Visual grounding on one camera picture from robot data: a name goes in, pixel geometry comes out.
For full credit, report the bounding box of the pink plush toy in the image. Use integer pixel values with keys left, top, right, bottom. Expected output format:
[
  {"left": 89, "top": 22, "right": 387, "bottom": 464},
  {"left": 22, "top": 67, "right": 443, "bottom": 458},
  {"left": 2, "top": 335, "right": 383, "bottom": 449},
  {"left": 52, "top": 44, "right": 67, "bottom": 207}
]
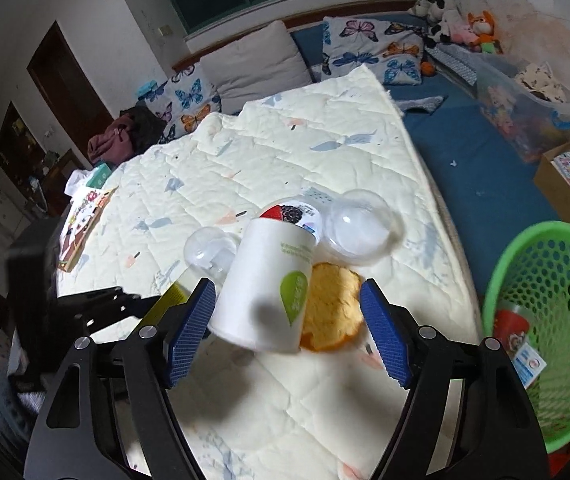
[{"left": 450, "top": 27, "right": 480, "bottom": 47}]

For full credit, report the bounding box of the dark wooden shelf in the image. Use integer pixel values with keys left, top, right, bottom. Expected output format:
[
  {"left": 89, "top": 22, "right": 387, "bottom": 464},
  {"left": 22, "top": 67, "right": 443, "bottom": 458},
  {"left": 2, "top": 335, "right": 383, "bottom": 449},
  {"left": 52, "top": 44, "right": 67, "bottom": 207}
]
[{"left": 0, "top": 101, "right": 46, "bottom": 196}]

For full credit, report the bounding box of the blue mattress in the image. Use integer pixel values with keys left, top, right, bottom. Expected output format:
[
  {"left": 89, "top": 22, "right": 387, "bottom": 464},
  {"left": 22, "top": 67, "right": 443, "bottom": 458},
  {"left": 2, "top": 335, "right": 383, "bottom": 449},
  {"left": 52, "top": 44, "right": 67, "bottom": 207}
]
[{"left": 290, "top": 12, "right": 570, "bottom": 256}]

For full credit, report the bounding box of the blue patterned cloth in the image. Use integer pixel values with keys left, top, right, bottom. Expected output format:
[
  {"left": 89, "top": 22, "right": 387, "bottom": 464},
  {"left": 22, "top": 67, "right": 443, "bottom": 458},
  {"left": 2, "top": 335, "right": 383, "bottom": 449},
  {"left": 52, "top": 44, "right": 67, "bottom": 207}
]
[{"left": 397, "top": 94, "right": 448, "bottom": 114}]

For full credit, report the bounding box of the dark cloth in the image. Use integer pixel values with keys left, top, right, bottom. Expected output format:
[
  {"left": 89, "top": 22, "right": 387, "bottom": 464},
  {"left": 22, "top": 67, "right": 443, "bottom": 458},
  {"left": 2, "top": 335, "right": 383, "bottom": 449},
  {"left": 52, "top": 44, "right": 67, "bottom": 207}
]
[{"left": 0, "top": 375, "right": 46, "bottom": 461}]

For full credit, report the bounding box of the blue dotted cloth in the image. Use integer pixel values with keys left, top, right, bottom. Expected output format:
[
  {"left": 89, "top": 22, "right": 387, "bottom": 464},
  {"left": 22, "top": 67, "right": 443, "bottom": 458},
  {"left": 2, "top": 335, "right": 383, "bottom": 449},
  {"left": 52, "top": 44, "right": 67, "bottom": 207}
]
[{"left": 425, "top": 42, "right": 478, "bottom": 86}]

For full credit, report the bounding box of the dark wooden door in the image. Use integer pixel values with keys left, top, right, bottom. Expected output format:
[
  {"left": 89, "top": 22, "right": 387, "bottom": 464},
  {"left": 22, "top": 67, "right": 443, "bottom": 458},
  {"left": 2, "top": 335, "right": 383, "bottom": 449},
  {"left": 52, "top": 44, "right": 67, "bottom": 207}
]
[{"left": 26, "top": 21, "right": 116, "bottom": 171}]

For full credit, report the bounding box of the green tissue pack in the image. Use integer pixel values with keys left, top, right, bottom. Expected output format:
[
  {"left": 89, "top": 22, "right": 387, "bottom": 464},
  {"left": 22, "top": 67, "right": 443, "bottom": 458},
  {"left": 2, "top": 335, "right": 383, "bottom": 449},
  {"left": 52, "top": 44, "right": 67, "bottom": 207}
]
[{"left": 88, "top": 162, "right": 114, "bottom": 186}]

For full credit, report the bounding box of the black cloth pile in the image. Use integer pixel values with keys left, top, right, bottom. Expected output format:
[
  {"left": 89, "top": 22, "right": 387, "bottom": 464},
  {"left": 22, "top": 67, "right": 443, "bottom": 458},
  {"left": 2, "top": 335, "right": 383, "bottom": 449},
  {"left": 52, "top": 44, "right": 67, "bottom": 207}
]
[{"left": 120, "top": 105, "right": 168, "bottom": 153}]

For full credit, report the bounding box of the grey pillow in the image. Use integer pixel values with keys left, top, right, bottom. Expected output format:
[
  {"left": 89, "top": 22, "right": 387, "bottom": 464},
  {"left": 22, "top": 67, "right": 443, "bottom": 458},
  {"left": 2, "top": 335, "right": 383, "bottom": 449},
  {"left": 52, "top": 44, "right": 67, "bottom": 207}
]
[{"left": 199, "top": 20, "right": 313, "bottom": 101}]

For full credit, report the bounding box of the black white cow plush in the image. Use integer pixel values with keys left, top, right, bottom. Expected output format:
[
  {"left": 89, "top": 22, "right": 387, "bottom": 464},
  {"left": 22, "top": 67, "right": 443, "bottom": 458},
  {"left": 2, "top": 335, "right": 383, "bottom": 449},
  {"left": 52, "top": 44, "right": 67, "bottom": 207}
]
[{"left": 411, "top": 0, "right": 463, "bottom": 46}]

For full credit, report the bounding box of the wooden chair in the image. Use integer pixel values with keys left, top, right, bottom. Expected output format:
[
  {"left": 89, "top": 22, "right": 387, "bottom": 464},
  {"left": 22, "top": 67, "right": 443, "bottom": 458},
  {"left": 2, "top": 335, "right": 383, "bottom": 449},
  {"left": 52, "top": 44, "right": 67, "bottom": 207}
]
[{"left": 30, "top": 150, "right": 82, "bottom": 217}]

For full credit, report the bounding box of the patterned white cloth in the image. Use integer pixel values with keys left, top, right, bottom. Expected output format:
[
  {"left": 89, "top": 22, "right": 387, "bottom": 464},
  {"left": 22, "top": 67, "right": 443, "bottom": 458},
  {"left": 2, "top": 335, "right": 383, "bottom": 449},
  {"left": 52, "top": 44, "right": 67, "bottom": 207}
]
[{"left": 515, "top": 62, "right": 570, "bottom": 104}]

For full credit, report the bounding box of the orange peel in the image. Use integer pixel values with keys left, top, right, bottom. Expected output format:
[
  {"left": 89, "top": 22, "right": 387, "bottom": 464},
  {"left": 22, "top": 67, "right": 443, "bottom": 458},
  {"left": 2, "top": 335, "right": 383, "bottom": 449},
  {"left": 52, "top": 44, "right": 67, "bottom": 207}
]
[{"left": 299, "top": 261, "right": 366, "bottom": 353}]

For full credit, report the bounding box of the orange fox plush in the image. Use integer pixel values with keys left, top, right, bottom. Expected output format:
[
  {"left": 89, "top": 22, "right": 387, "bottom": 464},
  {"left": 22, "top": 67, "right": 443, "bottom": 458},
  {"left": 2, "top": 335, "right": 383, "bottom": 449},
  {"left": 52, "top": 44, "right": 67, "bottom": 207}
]
[{"left": 467, "top": 10, "right": 498, "bottom": 54}]

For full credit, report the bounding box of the yellow green packet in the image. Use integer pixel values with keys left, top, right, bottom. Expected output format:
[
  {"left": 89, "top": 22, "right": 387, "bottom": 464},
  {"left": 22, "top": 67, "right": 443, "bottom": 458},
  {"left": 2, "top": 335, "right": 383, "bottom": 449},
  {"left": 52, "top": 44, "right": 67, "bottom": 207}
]
[{"left": 142, "top": 282, "right": 188, "bottom": 328}]

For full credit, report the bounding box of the small butterfly print pillow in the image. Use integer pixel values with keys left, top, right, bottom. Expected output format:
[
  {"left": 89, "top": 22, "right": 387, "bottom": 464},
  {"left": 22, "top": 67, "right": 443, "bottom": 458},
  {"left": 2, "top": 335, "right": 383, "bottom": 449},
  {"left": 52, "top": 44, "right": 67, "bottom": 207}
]
[{"left": 157, "top": 62, "right": 223, "bottom": 143}]

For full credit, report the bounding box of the white blue milk carton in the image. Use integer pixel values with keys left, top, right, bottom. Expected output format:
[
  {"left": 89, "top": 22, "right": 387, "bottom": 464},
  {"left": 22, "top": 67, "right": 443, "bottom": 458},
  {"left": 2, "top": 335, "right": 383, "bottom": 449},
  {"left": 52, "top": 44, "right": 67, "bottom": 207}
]
[{"left": 512, "top": 340, "right": 548, "bottom": 388}]

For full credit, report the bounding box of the red plastic cup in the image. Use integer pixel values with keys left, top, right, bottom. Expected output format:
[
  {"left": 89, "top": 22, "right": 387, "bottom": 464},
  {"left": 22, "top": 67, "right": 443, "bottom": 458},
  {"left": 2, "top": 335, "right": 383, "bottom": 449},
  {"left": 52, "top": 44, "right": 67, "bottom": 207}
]
[{"left": 494, "top": 307, "right": 533, "bottom": 356}]

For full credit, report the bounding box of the maroon cloth bag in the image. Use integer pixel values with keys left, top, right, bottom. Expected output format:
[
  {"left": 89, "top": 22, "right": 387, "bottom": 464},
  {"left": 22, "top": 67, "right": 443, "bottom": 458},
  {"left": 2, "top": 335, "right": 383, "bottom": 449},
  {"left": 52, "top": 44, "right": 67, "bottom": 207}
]
[{"left": 88, "top": 115, "right": 138, "bottom": 163}]

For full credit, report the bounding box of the cardboard box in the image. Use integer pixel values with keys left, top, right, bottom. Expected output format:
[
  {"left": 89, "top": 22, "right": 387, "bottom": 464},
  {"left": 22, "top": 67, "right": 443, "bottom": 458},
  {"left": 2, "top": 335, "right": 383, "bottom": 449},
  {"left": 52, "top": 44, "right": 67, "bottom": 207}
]
[{"left": 533, "top": 141, "right": 570, "bottom": 226}]

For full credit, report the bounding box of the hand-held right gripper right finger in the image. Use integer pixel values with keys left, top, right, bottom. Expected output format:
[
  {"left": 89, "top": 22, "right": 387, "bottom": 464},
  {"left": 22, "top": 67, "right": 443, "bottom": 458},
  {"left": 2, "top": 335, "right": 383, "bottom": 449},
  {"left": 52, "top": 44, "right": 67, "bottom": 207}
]
[{"left": 359, "top": 277, "right": 550, "bottom": 480}]

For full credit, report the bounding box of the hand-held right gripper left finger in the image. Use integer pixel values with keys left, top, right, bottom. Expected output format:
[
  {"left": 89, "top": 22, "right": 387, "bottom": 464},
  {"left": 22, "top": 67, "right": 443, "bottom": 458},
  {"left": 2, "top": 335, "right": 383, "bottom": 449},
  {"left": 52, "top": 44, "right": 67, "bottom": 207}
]
[{"left": 24, "top": 277, "right": 217, "bottom": 480}]

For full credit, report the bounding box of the small clear plastic dome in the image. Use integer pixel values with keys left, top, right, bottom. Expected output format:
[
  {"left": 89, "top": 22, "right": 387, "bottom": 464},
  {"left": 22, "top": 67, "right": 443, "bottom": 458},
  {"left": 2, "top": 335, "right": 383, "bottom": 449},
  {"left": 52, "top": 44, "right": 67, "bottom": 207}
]
[{"left": 183, "top": 227, "right": 239, "bottom": 281}]

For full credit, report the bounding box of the large clear plastic dome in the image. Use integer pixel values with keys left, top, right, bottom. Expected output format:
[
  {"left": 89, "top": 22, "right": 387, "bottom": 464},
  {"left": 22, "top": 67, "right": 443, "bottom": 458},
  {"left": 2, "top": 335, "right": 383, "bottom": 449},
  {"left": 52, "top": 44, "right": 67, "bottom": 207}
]
[{"left": 326, "top": 189, "right": 407, "bottom": 267}]

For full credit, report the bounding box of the large butterfly print pillow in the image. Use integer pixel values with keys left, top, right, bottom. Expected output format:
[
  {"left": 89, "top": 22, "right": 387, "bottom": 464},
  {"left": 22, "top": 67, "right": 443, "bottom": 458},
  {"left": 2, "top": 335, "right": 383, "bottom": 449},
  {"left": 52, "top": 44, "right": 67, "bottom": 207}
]
[{"left": 321, "top": 15, "right": 426, "bottom": 86}]

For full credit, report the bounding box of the green plastic basket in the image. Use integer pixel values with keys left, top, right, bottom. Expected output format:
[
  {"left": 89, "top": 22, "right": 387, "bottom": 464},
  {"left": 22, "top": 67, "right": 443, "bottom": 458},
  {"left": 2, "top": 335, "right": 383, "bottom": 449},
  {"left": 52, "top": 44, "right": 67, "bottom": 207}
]
[{"left": 482, "top": 221, "right": 570, "bottom": 453}]

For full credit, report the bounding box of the white paper cup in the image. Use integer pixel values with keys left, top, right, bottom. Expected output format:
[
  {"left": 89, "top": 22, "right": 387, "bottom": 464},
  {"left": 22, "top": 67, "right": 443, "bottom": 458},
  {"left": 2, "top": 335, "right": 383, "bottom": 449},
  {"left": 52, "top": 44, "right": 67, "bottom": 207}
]
[{"left": 208, "top": 217, "right": 322, "bottom": 353}]

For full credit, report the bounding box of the flat picture box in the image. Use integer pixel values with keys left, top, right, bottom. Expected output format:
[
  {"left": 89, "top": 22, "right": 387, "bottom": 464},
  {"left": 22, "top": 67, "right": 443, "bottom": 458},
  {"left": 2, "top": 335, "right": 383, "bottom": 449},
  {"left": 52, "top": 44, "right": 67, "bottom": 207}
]
[{"left": 58, "top": 186, "right": 118, "bottom": 273}]

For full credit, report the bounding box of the clear plastic storage box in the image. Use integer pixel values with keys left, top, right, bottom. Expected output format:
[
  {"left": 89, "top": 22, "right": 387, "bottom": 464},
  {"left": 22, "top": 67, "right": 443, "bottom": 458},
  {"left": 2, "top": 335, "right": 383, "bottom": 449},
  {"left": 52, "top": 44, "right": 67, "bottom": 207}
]
[{"left": 475, "top": 55, "right": 570, "bottom": 163}]

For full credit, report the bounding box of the berry label yogurt cup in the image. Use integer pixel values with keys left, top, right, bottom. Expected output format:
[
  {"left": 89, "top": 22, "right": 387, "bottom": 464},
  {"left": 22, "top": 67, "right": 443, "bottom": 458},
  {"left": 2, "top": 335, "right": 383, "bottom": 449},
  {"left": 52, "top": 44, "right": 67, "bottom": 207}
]
[{"left": 259, "top": 200, "right": 327, "bottom": 248}]

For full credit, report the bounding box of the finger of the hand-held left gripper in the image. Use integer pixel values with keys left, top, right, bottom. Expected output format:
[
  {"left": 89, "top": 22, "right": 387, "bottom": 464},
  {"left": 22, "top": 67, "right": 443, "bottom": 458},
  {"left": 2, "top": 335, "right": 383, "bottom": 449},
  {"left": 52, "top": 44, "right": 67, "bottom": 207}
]
[
  {"left": 56, "top": 286, "right": 143, "bottom": 317},
  {"left": 78, "top": 296, "right": 162, "bottom": 343}
]

